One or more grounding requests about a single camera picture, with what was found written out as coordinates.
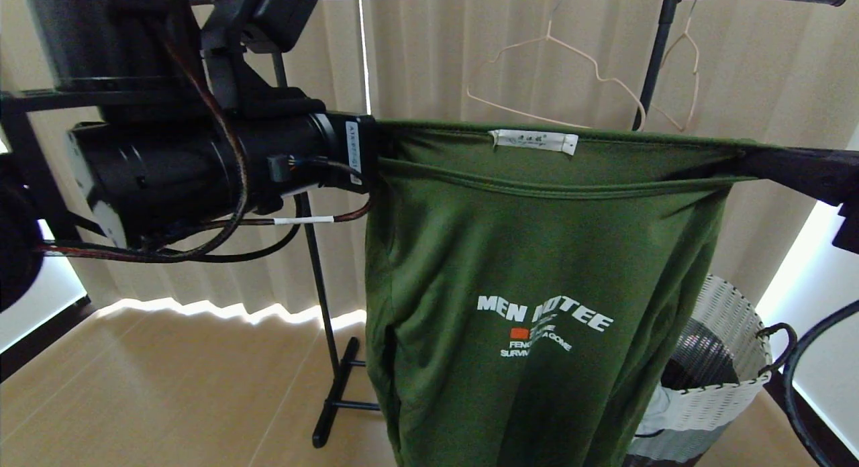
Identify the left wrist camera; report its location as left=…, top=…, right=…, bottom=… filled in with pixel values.
left=200, top=0, right=317, bottom=115

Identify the green printed shirt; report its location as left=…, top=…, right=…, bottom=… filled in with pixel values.
left=364, top=120, right=766, bottom=467

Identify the pink clothes hanger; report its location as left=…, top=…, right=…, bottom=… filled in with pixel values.
left=648, top=0, right=703, bottom=133
left=466, top=0, right=647, bottom=132

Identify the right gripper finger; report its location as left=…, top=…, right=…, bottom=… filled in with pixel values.
left=737, top=147, right=859, bottom=207

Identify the white laundry basket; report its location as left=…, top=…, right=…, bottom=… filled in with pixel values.
left=624, top=274, right=799, bottom=467

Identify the beige curtain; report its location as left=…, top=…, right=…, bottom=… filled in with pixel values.
left=0, top=0, right=859, bottom=323

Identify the pale grey garment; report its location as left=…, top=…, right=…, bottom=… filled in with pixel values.
left=636, top=385, right=673, bottom=435

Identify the black cable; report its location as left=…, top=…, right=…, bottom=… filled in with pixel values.
left=782, top=299, right=859, bottom=467
left=144, top=193, right=304, bottom=264

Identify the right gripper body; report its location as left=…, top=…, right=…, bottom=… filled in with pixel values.
left=832, top=199, right=859, bottom=255

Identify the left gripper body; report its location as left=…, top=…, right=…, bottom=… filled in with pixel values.
left=67, top=110, right=381, bottom=250

